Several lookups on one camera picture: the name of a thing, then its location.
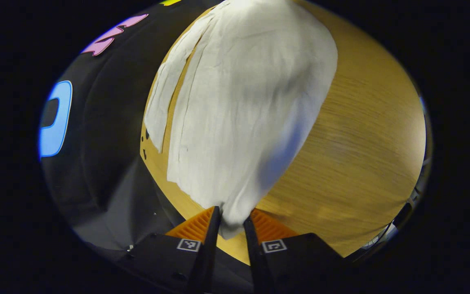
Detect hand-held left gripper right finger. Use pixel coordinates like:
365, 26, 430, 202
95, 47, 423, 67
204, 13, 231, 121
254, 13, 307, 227
243, 208, 350, 294

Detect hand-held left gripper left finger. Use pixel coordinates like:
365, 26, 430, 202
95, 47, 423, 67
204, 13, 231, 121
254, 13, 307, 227
125, 205, 222, 294

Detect white jeans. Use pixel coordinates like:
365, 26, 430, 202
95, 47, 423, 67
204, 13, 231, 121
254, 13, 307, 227
143, 0, 338, 240

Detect black backdrop cloth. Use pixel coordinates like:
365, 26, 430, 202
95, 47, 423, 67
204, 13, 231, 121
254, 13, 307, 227
39, 0, 221, 262

